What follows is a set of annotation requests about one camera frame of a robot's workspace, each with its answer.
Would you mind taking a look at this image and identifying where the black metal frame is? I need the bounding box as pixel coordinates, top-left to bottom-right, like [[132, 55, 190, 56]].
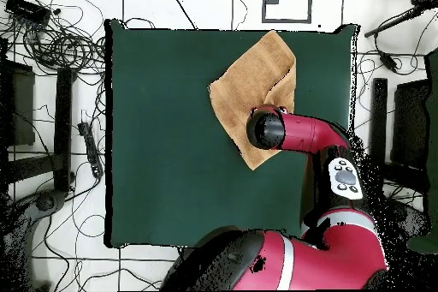
[[0, 36, 78, 200], [365, 77, 433, 200]]

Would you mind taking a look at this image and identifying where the black electronics box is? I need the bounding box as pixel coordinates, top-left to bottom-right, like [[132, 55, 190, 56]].
[[4, 0, 52, 26]]

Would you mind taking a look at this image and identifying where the black tripod leg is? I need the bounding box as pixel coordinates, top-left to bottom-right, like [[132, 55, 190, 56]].
[[364, 3, 429, 39]]

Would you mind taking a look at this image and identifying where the black stand base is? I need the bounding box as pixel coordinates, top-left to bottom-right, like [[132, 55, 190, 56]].
[[33, 188, 67, 215]]

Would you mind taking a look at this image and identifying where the black power adapter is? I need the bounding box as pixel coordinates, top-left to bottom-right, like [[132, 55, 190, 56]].
[[377, 50, 400, 74]]

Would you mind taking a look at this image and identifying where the dark green tablecloth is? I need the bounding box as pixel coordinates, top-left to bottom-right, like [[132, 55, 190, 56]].
[[104, 18, 360, 250]]

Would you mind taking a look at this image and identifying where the black power strip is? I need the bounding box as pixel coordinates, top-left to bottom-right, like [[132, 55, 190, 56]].
[[77, 121, 104, 179]]

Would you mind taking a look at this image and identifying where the thin black cable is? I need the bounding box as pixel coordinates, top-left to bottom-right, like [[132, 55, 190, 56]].
[[235, 0, 248, 31]]

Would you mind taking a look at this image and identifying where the tan terry towel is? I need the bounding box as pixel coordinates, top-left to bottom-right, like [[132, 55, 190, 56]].
[[207, 29, 298, 172]]

